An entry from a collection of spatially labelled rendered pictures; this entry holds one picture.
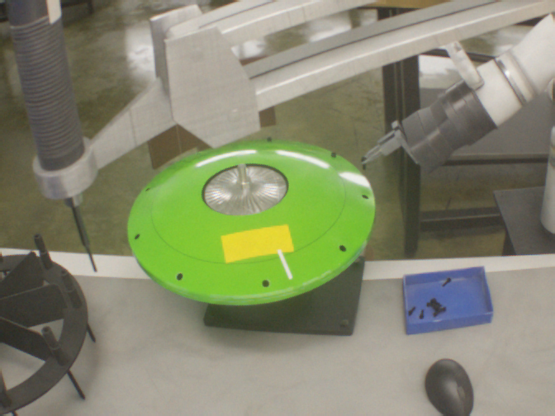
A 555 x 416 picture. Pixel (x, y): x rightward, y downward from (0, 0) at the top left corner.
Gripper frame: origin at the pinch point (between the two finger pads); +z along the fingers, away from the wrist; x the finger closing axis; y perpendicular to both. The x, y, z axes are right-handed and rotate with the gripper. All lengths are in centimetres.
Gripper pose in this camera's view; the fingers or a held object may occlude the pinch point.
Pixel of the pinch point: (362, 161)
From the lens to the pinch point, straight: 86.6
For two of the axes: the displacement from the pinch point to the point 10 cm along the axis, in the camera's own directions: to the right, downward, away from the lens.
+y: 6.5, 6.1, 4.5
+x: 0.1, -6.0, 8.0
